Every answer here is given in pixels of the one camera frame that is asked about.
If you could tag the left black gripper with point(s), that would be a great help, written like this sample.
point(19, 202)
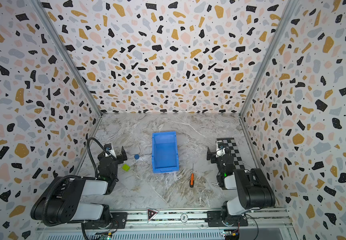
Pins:
point(119, 157)

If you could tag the orange handled screwdriver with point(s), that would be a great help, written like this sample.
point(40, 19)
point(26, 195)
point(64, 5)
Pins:
point(192, 178)

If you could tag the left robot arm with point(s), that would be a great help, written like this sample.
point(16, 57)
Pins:
point(61, 201)

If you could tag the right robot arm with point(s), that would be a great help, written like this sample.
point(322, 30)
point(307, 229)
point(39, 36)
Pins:
point(253, 190)

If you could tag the blue plastic bin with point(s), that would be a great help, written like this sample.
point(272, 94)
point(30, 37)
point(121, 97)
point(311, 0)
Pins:
point(165, 156)

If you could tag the green cube block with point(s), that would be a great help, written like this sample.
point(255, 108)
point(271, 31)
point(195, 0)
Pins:
point(126, 167)

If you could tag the black white checkerboard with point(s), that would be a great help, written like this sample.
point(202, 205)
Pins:
point(230, 143)

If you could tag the red triangle warning sticker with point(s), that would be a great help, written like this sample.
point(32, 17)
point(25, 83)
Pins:
point(151, 213)

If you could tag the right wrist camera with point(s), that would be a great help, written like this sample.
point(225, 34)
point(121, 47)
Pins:
point(220, 149)

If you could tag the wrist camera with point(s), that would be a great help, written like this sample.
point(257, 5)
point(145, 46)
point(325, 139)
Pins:
point(109, 148)
point(220, 149)

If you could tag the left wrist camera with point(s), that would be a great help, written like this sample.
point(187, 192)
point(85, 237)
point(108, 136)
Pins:
point(109, 148)

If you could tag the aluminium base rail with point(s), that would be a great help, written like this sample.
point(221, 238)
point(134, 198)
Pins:
point(178, 224)

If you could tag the left corner aluminium post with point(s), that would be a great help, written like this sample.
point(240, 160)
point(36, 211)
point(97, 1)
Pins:
point(39, 10)

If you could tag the corner aluminium post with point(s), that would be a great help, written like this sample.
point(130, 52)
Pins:
point(39, 10)
point(287, 14)

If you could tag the right corner aluminium post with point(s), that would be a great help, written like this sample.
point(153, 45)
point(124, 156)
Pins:
point(287, 14)

